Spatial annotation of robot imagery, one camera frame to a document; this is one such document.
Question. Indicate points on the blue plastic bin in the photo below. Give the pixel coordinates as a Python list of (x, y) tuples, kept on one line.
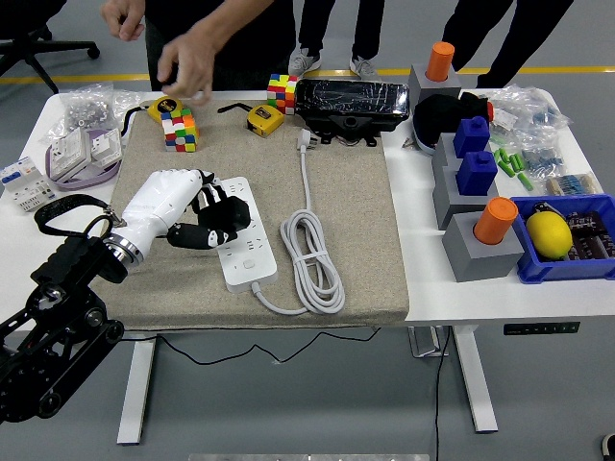
[(552, 271)]

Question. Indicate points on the small white socket plate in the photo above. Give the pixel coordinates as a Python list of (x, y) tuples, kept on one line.
[(105, 144)]

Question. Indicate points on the yellow lemon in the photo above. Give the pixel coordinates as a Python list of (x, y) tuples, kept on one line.
[(550, 235)]

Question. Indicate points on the green plastic wall anchor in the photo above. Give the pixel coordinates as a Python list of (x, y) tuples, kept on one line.
[(499, 156), (525, 182), (517, 161), (507, 167)]

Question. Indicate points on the large clear parts bag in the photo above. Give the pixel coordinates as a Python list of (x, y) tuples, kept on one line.
[(523, 113)]

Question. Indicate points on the white power strip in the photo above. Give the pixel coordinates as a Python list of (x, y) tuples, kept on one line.
[(259, 249)]

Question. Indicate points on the square yellow tape measure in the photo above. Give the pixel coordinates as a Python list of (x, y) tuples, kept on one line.
[(264, 120)]

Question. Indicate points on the person's left forearm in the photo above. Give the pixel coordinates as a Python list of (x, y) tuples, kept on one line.
[(230, 24)]

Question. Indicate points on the white blue rounded base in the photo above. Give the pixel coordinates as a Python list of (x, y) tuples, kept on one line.
[(426, 146)]

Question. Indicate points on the small black white clip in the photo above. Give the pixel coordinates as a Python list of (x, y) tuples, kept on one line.
[(543, 207)]

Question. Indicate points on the person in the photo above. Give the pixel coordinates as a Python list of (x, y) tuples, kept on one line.
[(519, 29), (312, 24), (250, 62)]

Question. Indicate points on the black office chair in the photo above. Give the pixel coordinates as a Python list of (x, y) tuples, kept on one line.
[(29, 48)]

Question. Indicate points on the clear bag of nuts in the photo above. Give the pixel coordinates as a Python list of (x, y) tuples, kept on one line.
[(86, 113)]

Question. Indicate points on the white table leg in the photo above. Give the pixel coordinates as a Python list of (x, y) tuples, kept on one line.
[(137, 384), (475, 379)]

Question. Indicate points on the bag of blue components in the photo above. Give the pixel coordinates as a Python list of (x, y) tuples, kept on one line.
[(543, 158)]

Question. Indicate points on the round yellow tape measure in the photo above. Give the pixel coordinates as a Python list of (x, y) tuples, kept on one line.
[(165, 108)]

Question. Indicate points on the grey block with round hole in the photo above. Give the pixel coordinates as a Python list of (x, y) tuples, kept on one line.
[(423, 84), (480, 261)]

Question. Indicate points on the dark brown capacitor pile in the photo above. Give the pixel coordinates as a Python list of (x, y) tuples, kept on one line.
[(591, 235)]

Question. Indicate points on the multicolour puzzle cube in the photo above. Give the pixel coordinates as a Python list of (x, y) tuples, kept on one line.
[(180, 132), (282, 93)]

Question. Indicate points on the black table control panel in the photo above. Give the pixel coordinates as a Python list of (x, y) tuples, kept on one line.
[(541, 328)]

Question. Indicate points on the black film-wrapped device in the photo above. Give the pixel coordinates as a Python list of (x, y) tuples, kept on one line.
[(351, 98)]

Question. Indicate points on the bag of striped resistors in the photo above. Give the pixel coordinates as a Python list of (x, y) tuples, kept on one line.
[(572, 184)]

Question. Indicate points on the blue block with knob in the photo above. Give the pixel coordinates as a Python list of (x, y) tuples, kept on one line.
[(471, 137), (475, 175)]

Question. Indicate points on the black shoe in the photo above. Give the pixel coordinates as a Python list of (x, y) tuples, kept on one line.
[(609, 447)]

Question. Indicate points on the person's left hand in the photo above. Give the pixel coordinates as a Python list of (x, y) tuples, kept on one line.
[(189, 65)]

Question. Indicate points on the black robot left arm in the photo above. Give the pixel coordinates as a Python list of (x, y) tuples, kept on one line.
[(53, 326)]

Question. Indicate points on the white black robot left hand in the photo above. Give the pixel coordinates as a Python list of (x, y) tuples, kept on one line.
[(158, 201)]

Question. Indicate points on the orange cylinder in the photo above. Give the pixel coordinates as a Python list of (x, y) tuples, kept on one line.
[(495, 221), (440, 60)]

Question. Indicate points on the person's right hand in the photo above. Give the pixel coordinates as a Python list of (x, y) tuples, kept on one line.
[(122, 16)]

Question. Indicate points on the plain grey block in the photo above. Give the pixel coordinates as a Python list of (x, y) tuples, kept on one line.
[(449, 201)]

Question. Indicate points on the small red object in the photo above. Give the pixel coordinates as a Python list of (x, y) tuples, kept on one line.
[(490, 110)]

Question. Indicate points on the black cloth bundle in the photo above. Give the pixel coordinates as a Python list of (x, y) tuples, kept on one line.
[(439, 115)]

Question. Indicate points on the grey-brown mat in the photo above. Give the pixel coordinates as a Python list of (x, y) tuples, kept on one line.
[(355, 216)]

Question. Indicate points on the large white socket plate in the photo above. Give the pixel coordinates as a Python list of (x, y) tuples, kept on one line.
[(71, 154)]

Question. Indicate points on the white circuit breaker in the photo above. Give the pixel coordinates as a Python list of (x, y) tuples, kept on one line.
[(24, 185)]

